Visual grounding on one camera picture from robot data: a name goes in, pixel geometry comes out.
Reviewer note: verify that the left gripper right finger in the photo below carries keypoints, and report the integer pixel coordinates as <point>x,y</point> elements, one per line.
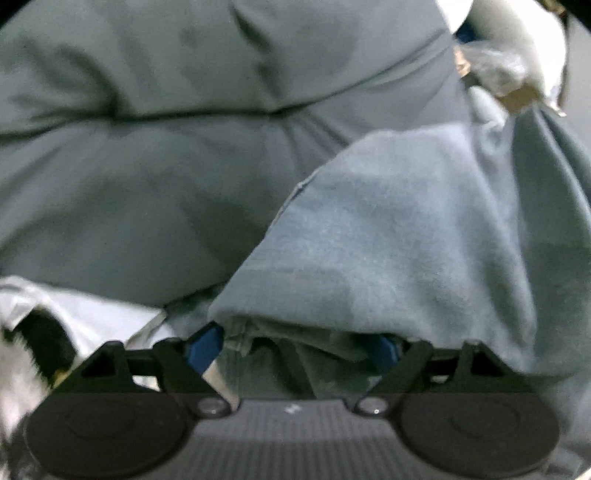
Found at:
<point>399,362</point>

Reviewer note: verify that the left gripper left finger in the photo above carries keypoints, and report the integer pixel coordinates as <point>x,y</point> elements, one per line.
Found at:
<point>183,363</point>

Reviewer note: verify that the blue denim jeans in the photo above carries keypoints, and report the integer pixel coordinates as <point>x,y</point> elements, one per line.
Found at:
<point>446,234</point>

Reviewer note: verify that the white cartoon print bedsheet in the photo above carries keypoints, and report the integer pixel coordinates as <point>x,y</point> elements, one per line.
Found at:
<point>90,320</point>

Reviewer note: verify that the dark grey-green quilt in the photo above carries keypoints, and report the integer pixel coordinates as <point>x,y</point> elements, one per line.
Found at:
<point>147,145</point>

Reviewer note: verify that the white plastic bag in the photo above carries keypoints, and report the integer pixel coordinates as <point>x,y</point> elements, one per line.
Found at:
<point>509,44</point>

